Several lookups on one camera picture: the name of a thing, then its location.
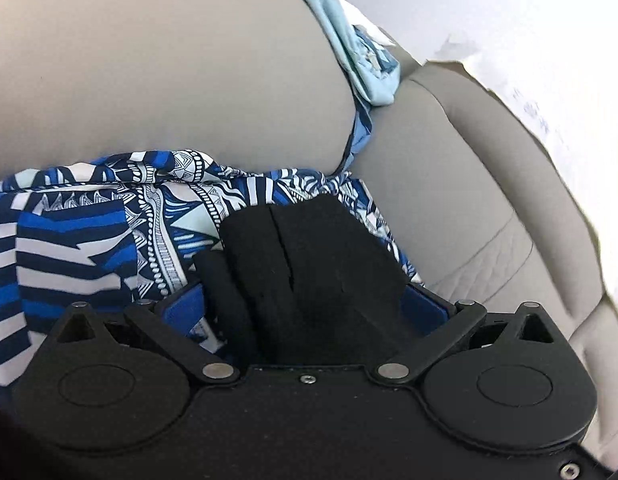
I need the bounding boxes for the beige sofa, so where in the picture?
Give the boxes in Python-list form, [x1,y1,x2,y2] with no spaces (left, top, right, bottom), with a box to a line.
[0,0,618,467]

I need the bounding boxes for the light blue cloth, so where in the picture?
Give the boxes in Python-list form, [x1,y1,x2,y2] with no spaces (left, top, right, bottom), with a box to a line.
[303,0,401,170]

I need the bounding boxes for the blue white patterned sheet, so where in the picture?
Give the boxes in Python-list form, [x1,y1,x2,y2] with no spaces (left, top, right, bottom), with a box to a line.
[0,150,420,389]

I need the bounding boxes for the black pants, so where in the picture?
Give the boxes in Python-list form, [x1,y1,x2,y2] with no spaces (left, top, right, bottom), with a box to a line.
[192,193,441,366]

